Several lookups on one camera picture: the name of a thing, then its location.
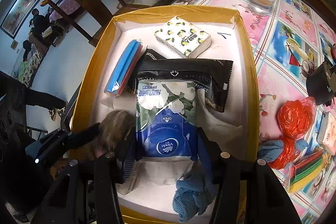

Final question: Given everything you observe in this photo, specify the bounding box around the blue foam sheet pack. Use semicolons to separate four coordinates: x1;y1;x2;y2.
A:
104;39;143;96

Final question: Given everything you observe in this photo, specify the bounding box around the floral blue tissue pack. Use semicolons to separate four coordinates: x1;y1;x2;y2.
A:
135;80;198;161

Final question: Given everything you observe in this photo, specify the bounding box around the person's leg with patterned shoe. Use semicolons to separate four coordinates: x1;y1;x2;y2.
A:
24;89;67;122

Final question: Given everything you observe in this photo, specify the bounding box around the black cylindrical motor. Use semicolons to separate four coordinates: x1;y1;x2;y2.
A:
306;43;336;106

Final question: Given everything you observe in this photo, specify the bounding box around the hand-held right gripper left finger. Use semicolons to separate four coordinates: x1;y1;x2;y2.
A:
31;130;138;224

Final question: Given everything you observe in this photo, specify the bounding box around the black wipes pack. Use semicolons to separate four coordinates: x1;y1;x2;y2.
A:
125;48;170;94
135;58;234;113

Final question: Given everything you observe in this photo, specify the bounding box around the lemon print tissue pack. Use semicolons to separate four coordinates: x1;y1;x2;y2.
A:
154;16;212;59

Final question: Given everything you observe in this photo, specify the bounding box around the framed wall picture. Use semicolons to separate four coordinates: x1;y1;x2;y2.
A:
0;0;46;39

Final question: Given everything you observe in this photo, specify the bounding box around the printed tablecloth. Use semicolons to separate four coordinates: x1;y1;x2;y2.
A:
168;0;336;224

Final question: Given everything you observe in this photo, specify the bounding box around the white cotton towel pack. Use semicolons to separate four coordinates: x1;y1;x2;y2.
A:
139;88;248;186

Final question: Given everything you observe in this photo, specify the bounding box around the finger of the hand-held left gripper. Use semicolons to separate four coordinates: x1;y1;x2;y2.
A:
67;123;105;151

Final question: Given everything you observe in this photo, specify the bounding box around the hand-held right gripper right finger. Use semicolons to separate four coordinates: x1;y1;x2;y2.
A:
196;127;302;224

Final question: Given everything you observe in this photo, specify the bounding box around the pink tissue pack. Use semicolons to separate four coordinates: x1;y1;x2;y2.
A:
316;111;336;156

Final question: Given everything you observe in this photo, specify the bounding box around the brown knit item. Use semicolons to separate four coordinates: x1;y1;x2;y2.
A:
91;110;135;159

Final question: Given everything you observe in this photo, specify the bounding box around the yellow cardboard box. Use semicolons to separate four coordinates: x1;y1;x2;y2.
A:
71;5;260;224

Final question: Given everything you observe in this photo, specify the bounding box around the small orange plastic bag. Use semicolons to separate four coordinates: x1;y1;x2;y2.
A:
269;137;301;170

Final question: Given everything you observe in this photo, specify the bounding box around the bag of coloured foam sheets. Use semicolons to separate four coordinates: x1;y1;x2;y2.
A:
287;149;336;194

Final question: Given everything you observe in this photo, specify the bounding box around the large orange plastic bag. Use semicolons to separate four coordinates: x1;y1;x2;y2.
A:
278;97;317;139

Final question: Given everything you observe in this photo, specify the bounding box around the purple table cloth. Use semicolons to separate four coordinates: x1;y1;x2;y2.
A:
49;0;80;23

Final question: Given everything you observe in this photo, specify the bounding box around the blue towel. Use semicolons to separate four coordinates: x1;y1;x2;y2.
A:
172;170;219;224
257;139;310;164

